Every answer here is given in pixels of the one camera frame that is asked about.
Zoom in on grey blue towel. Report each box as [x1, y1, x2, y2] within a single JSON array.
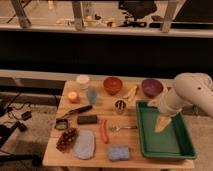
[[72, 130, 95, 160]]

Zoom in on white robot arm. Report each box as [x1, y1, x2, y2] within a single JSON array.
[[155, 73, 213, 133]]

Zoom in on purple bowl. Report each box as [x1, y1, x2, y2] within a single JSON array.
[[141, 78, 163, 98]]

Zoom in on red bowl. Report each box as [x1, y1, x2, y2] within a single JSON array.
[[103, 76, 123, 95]]

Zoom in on green plastic tray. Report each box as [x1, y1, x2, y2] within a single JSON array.
[[136, 100, 196, 160]]

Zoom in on yellow banana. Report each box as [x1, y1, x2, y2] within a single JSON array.
[[123, 85, 138, 102]]

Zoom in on small dark metal cup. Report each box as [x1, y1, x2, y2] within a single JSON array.
[[115, 100, 126, 114]]

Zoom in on metal spoon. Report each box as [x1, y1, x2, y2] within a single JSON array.
[[109, 126, 137, 132]]

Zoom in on blue sponge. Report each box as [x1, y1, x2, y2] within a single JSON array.
[[108, 145, 130, 161]]

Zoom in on orange carrot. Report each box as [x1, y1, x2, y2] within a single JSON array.
[[100, 120, 109, 144]]

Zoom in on wooden table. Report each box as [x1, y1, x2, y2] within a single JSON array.
[[43, 81, 194, 169]]

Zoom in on black rectangular block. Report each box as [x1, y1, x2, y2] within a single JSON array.
[[77, 115, 98, 125]]

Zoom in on blue plastic cup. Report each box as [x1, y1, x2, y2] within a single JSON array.
[[86, 89, 97, 105]]

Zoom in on white lidded container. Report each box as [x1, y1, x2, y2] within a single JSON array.
[[76, 74, 90, 90]]

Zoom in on orange fruit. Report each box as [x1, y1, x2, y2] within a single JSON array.
[[67, 91, 79, 103]]

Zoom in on brown grape bunch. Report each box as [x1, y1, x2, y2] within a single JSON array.
[[56, 128, 78, 152]]

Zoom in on small black framed dish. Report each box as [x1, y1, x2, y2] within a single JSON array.
[[55, 119, 69, 130]]

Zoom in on black handled knife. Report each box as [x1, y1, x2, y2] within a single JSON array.
[[61, 105, 93, 118]]

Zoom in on black cables on floor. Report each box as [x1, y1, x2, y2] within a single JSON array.
[[0, 91, 34, 148]]

